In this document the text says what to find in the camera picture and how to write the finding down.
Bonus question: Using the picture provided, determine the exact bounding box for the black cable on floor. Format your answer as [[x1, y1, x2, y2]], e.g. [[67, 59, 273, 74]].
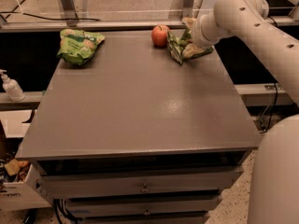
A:
[[257, 83, 280, 134]]

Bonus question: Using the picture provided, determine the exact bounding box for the grey drawer cabinet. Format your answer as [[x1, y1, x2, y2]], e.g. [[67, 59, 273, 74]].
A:
[[17, 31, 260, 224]]

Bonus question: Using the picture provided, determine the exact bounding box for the white pump bottle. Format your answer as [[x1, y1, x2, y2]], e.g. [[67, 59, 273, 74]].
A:
[[0, 69, 25, 102]]

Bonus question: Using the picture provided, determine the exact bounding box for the metal drawer handle lower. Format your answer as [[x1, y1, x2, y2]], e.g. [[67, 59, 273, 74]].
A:
[[143, 207, 151, 216]]

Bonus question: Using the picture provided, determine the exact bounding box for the black cable behind glass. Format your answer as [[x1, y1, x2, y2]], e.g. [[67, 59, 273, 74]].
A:
[[0, 0, 102, 22]]

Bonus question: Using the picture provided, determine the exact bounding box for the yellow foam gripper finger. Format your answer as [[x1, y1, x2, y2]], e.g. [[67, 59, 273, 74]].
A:
[[182, 17, 196, 29]]

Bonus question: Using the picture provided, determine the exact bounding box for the light green snack bag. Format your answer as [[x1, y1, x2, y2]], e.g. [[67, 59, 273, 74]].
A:
[[57, 29, 105, 65]]

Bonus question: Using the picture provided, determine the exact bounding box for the white cardboard box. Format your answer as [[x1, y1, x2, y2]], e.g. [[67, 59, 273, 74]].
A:
[[0, 110, 51, 211]]

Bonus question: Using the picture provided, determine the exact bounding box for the green jalapeno kettle chip bag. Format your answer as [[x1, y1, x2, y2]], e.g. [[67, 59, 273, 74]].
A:
[[166, 28, 213, 65]]

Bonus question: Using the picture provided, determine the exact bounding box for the metal drawer handle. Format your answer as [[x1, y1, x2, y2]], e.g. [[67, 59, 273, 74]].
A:
[[143, 207, 151, 216], [140, 183, 150, 193]]

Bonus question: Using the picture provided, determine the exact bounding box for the metal drawer handle upper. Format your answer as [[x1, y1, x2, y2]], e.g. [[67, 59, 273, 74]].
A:
[[140, 183, 150, 193]]

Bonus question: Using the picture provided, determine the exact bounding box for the red apple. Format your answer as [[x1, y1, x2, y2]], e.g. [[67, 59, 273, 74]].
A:
[[151, 24, 169, 48]]

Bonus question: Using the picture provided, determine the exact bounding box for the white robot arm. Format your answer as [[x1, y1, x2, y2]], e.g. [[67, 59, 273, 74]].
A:
[[191, 0, 299, 224]]

